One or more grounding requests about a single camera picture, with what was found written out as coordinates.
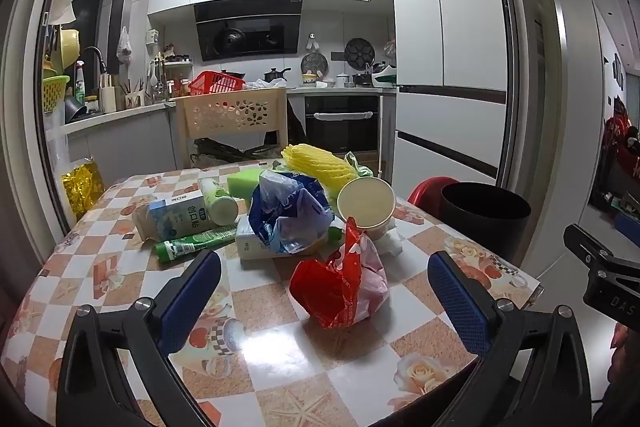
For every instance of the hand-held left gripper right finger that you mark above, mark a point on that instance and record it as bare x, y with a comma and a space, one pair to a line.
457, 307

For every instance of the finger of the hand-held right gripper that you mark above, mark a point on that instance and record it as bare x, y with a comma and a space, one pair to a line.
585, 247

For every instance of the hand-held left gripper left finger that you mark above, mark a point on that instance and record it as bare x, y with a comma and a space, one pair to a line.
192, 297

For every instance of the green tube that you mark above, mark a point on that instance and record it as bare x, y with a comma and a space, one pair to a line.
195, 244

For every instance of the white green carton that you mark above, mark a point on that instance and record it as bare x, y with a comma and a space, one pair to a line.
250, 247

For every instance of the blue white milk carton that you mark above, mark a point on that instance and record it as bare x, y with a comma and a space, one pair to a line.
175, 217

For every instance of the black trash bin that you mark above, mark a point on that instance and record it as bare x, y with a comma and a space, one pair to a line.
485, 217

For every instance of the green white bottle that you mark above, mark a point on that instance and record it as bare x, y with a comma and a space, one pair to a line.
217, 202

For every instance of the yellow green sponge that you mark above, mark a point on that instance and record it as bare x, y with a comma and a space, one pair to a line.
242, 184

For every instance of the red snack bag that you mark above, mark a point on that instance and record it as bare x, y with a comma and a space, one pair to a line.
330, 292

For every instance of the blue plastic bag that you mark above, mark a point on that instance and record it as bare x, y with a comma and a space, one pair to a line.
290, 212

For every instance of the printed paper cup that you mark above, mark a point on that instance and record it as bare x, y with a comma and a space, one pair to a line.
365, 204

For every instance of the green plastic bag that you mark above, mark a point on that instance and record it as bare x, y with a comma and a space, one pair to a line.
357, 164

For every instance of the yellow foam fruit net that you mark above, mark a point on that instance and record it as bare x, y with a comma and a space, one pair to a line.
315, 167

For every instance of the person's right hand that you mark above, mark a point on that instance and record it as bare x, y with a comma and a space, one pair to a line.
620, 337

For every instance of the checkered tablecloth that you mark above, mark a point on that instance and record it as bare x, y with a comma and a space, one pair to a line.
280, 357

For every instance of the red plastic stool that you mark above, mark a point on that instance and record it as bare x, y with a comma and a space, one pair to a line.
425, 192

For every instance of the red hanging decoration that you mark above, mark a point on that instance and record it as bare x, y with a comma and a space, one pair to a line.
622, 132

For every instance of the green leeks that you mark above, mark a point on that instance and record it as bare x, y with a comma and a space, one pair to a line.
225, 152

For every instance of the gold foil bag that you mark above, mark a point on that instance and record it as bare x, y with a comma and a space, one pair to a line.
82, 189

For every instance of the beige plastic chair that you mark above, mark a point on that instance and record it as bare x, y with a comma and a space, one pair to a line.
230, 112

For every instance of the black built-in oven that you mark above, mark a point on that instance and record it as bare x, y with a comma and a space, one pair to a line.
340, 127

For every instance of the red plastic basket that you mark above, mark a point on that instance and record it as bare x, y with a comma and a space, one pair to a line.
215, 83

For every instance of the beige knife block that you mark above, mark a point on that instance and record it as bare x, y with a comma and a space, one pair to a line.
107, 94

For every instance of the white refrigerator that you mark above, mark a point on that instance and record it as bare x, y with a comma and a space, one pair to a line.
450, 57

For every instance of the black cooking pot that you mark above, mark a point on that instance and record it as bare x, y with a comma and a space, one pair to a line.
274, 75

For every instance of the green spray bottle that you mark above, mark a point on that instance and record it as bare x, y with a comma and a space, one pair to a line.
79, 84

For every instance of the green plastic basket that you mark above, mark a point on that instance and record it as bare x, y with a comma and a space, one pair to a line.
54, 92

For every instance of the black faucet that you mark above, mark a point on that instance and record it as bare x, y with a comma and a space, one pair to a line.
95, 57

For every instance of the hanging clear plastic bag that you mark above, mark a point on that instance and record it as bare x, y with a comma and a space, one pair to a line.
124, 47

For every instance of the round patterned plate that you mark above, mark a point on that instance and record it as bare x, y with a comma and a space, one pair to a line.
313, 64

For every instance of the round moulded baking pan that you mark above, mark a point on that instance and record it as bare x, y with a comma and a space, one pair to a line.
359, 53

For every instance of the yellow colander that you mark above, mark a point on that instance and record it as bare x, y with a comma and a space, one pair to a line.
69, 52

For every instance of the black range hood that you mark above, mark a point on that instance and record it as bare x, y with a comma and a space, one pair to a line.
250, 27

